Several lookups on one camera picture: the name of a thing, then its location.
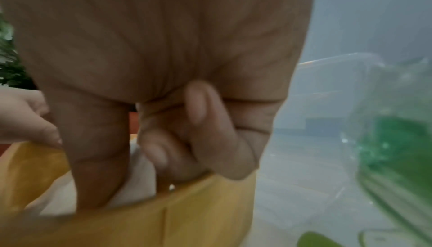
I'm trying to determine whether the person's left hand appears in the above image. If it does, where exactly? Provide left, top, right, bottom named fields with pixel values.
left=0, top=88, right=63, bottom=149

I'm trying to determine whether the person's right hand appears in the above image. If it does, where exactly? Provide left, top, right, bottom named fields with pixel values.
left=0, top=0, right=319, bottom=210

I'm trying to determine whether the yellow paper bag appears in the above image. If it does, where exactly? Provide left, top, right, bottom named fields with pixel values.
left=0, top=133, right=257, bottom=247

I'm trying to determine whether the green leafy plant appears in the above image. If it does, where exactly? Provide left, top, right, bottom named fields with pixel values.
left=0, top=13, right=38, bottom=90

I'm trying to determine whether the red object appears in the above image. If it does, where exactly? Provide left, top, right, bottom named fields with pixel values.
left=128, top=110, right=138, bottom=135

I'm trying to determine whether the white paper sheet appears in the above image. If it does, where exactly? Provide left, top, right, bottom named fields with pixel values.
left=25, top=138, right=159, bottom=216

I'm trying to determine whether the clear plastic container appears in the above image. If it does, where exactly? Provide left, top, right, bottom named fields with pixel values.
left=275, top=52, right=387, bottom=132

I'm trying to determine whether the green leaf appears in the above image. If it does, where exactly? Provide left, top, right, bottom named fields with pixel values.
left=296, top=231, right=343, bottom=247

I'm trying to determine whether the clear bag with green contents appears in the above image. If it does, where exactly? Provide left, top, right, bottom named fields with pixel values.
left=339, top=56, right=432, bottom=247

